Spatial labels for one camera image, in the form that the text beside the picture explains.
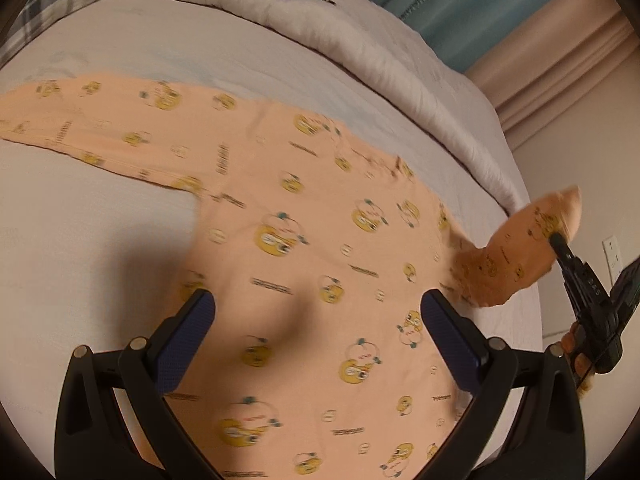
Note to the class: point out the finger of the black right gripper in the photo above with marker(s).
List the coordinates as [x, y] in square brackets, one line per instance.
[574, 271]

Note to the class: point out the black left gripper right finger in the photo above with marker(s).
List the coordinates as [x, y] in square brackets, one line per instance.
[546, 439]

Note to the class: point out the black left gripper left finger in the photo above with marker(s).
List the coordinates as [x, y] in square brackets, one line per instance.
[113, 420]

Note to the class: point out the peach cartoon print shirt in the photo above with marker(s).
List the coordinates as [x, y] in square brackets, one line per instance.
[317, 249]

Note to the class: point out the right hand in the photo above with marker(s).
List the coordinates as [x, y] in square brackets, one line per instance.
[578, 361]

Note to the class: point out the grey bed sheet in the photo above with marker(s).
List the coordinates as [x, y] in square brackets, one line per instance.
[86, 255]

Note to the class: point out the beige pink curtain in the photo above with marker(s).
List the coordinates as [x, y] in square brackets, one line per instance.
[551, 61]

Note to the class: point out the white fluffy duvet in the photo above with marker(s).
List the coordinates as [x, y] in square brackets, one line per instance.
[392, 60]

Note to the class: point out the white wall socket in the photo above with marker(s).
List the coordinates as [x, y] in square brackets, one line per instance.
[613, 257]

